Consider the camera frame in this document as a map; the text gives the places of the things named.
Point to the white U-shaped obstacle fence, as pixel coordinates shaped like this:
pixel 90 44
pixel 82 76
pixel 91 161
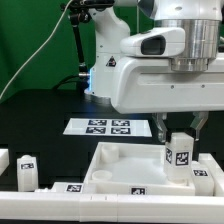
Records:
pixel 56 206

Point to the white block left edge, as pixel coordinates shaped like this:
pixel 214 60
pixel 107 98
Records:
pixel 4 160

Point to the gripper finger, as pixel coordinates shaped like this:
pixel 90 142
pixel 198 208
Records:
pixel 200 123
pixel 159 119

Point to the white square table top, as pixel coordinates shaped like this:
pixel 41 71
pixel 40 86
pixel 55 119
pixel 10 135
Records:
pixel 133 169

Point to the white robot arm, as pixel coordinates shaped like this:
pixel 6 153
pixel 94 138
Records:
pixel 200 19

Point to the white sheet with markers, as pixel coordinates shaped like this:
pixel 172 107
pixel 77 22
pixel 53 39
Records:
pixel 108 127

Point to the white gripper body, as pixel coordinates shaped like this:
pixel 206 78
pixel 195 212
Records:
pixel 146 81

